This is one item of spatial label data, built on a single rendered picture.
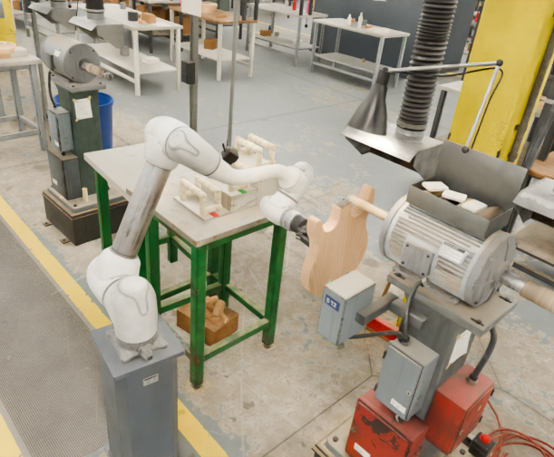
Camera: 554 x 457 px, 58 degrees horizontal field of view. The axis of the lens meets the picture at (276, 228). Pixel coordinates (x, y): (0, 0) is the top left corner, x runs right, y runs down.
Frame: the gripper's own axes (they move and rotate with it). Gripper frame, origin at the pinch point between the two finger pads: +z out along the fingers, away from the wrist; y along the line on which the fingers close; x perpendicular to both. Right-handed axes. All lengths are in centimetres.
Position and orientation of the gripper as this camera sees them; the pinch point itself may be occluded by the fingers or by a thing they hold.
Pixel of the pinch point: (332, 245)
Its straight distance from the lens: 200.8
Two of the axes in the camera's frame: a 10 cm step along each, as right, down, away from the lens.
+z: 6.7, 4.3, -6.0
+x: 0.2, -8.2, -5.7
